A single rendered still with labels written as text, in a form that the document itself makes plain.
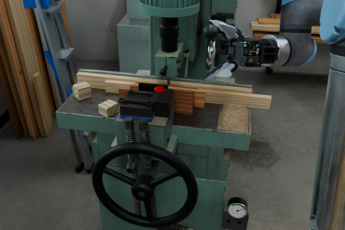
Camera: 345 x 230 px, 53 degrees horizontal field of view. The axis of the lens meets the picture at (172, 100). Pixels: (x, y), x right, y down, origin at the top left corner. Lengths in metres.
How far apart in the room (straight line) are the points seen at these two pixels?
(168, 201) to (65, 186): 1.09
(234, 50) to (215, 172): 0.39
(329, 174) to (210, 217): 0.73
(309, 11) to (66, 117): 0.79
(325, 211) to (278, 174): 1.72
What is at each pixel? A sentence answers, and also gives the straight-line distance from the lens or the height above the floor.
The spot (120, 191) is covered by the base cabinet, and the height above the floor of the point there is 0.60.
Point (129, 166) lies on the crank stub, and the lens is 0.84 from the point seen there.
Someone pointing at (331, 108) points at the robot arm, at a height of 1.22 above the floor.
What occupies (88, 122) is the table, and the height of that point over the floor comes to 0.88.
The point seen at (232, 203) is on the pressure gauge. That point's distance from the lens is 1.11.
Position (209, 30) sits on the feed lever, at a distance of 0.81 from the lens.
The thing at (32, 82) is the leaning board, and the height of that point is 0.42.
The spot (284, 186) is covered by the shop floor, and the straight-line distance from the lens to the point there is 2.26.
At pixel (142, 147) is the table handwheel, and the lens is 0.87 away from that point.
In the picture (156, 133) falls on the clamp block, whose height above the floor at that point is 0.93.
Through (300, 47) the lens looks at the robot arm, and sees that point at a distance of 1.07.
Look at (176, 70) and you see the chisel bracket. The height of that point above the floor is 1.03.
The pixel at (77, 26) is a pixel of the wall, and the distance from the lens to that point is 3.72.
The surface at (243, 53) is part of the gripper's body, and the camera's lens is 0.94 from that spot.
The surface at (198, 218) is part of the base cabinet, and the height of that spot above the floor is 0.53.
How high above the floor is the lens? 1.48
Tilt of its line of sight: 30 degrees down
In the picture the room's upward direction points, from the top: 1 degrees clockwise
